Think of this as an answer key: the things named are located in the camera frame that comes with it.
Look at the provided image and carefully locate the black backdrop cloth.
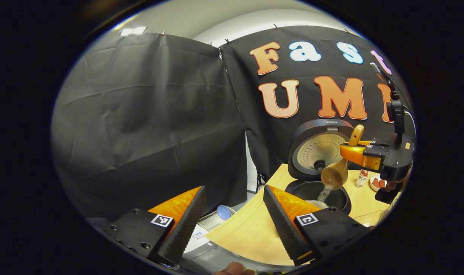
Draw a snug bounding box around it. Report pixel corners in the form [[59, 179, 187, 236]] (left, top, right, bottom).
[[50, 25, 414, 222]]

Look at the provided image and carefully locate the metal wire rack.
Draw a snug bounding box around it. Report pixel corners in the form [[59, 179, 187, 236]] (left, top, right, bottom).
[[197, 206, 238, 232]]

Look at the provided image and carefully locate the wooden spoon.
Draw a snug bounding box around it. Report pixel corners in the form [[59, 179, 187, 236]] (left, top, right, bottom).
[[321, 125, 365, 191]]

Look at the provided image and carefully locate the small clear drink bottle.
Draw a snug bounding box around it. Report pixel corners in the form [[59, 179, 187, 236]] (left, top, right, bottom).
[[355, 170, 370, 188]]

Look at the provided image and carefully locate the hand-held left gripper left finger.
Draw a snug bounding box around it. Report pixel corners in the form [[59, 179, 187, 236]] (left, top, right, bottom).
[[94, 186, 208, 268]]

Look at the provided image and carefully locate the spoonful of white rice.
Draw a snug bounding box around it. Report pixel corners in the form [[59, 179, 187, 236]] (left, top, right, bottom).
[[318, 185, 333, 203]]

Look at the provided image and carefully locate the white storage box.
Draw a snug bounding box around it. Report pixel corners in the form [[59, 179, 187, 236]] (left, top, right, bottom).
[[182, 225, 217, 260]]

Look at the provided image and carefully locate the round white plate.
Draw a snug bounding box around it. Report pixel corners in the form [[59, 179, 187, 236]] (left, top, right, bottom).
[[369, 174, 388, 192]]

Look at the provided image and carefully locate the ceiling light strip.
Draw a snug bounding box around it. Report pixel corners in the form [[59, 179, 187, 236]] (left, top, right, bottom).
[[119, 26, 148, 37]]

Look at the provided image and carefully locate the black tripod stand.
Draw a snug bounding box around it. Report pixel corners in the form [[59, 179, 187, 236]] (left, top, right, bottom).
[[255, 171, 267, 193]]

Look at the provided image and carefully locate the white rice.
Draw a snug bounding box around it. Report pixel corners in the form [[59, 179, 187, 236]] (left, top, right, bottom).
[[305, 199, 330, 210]]

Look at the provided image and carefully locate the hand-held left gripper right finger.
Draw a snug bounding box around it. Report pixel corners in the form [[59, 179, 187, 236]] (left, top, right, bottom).
[[263, 185, 373, 267]]

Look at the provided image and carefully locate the dark grey rice cooker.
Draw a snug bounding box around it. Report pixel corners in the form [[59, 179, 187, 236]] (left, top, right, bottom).
[[287, 118, 356, 215]]

